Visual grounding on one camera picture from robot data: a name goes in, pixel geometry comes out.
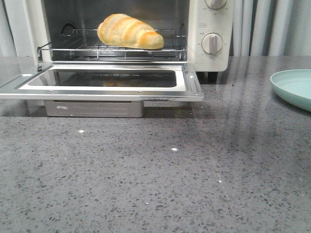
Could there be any oven glass door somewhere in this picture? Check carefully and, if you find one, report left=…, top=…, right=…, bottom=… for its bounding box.
left=0, top=62, right=204, bottom=102

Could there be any croissant bread roll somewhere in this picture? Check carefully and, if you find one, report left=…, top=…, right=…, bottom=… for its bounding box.
left=97, top=14, right=164, bottom=50

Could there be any lower oven knob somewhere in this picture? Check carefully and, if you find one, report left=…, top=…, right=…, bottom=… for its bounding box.
left=202, top=33, right=223, bottom=55

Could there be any oven knob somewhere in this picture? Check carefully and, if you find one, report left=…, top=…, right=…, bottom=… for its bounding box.
left=202, top=33, right=223, bottom=55
left=205, top=0, right=227, bottom=10

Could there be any white toaster oven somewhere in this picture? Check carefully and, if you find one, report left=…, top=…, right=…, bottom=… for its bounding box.
left=0, top=0, right=235, bottom=83

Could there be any upper oven knob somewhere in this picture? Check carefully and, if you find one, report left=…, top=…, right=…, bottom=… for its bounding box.
left=205, top=0, right=227, bottom=10

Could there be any metal crumb tray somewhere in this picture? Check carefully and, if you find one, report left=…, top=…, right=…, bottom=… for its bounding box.
left=44, top=100, right=144, bottom=117

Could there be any light green plate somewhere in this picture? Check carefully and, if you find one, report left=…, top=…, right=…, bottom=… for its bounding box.
left=270, top=69, right=311, bottom=112

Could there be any metal wire oven rack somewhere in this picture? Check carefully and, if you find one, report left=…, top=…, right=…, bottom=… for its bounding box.
left=37, top=26, right=187, bottom=62

